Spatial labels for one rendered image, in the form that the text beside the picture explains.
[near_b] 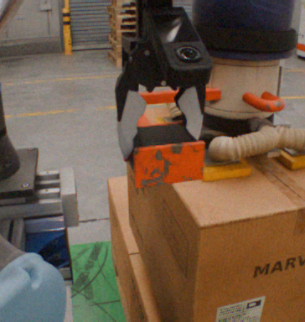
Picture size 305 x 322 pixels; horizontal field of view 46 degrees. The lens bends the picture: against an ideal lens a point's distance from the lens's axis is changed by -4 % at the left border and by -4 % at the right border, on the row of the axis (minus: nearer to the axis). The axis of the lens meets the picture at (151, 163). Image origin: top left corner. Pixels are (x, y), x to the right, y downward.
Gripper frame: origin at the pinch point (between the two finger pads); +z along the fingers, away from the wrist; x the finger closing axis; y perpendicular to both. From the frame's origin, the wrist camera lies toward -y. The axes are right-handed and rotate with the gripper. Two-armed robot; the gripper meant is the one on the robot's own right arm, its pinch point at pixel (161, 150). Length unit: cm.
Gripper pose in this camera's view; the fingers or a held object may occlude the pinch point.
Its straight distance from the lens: 47.8
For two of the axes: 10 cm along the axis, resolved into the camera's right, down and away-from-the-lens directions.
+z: 0.0, 9.0, 4.4
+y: -2.5, -4.3, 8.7
